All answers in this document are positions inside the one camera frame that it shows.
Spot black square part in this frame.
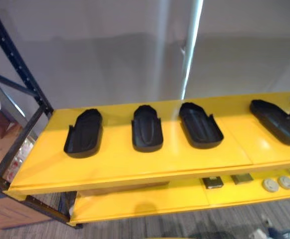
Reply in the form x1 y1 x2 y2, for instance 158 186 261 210
201 176 224 190

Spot grey square part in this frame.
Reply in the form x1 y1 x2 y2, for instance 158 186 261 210
230 173 254 185

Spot grey round disc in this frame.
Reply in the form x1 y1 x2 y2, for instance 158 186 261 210
262 178 280 193
278 175 290 190

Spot clear packets with red print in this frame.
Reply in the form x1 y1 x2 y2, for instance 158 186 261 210
4 138 35 180

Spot brown cardboard box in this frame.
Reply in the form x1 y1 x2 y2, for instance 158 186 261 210
0 185 52 230

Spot white vertical pole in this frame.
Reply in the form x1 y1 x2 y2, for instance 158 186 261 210
178 0 205 101

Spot black metal rack frame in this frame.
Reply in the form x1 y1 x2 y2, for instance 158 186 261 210
0 0 83 229

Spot yellow shelf board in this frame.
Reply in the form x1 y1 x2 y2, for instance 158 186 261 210
7 91 290 196
69 167 290 227

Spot black plastic housing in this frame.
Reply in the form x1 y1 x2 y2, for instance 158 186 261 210
250 99 290 147
179 102 225 149
131 105 164 153
63 108 104 159

